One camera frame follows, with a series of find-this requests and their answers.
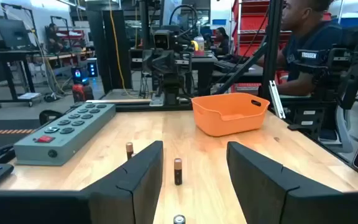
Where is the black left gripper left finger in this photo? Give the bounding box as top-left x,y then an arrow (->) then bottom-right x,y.
84,140 -> 164,224

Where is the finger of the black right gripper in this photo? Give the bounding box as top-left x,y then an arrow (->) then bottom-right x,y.
178,52 -> 193,75
142,49 -> 167,75

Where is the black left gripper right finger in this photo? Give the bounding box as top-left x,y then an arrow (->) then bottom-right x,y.
226,141 -> 343,224

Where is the white and pink bottle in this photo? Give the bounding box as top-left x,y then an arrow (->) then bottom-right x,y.
193,35 -> 205,57

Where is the person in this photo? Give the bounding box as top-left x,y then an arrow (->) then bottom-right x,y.
211,27 -> 230,57
256,0 -> 344,97
45,23 -> 65,54

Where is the black cabinet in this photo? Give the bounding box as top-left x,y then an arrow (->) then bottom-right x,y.
85,1 -> 133,94

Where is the orange plastic bin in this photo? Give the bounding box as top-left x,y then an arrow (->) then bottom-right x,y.
191,92 -> 270,138

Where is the small robot with blue light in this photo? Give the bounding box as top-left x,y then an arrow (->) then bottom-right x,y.
70,66 -> 95,103

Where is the red storage shelf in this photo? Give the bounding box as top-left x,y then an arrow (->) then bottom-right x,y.
231,0 -> 291,94

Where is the grey power strip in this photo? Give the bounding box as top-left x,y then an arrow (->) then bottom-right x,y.
13,102 -> 117,167

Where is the black rolling desk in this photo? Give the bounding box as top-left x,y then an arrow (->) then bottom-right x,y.
0,49 -> 43,109

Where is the black monitor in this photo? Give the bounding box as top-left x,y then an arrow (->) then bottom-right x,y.
0,14 -> 34,50

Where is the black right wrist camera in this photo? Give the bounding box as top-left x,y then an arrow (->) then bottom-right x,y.
153,29 -> 171,50

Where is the yellow cable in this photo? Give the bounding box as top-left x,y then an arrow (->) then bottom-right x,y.
108,0 -> 139,100

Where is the black aluminium frame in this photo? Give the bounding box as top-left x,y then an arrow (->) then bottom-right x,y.
85,0 -> 287,113

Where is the silver aluminium bracket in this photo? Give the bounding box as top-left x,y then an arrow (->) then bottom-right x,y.
268,80 -> 287,119

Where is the black cable loop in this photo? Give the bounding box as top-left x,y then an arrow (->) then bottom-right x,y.
39,109 -> 64,126

